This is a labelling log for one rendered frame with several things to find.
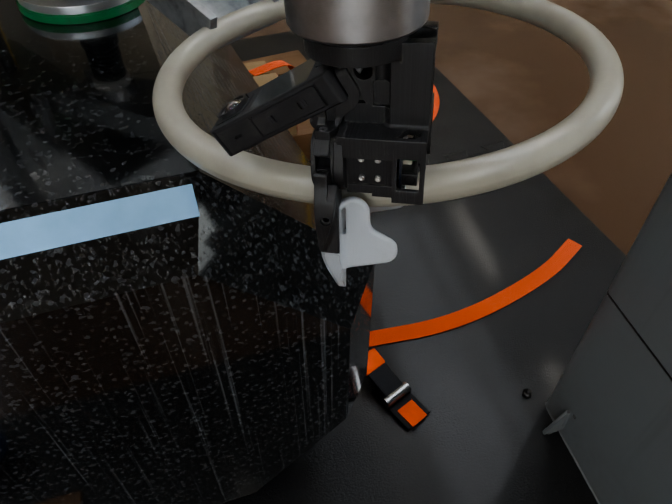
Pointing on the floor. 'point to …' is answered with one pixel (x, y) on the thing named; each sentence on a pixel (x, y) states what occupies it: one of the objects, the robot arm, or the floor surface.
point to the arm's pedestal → (625, 377)
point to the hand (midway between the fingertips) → (339, 251)
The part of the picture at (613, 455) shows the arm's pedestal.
